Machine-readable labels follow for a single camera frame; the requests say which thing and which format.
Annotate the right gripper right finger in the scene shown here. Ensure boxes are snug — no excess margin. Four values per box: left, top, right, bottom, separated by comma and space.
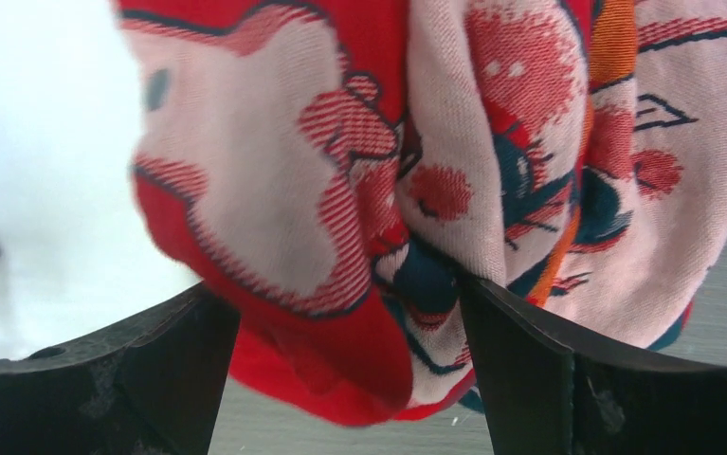
461, 276, 727, 455

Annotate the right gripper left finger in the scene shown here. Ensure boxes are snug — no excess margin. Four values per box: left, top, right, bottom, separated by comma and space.
0, 285, 240, 454

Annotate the white pillow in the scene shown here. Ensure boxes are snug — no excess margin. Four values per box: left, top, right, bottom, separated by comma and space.
0, 1, 195, 359

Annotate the pink printed pillowcase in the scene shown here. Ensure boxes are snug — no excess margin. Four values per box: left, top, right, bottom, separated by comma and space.
112, 0, 727, 427

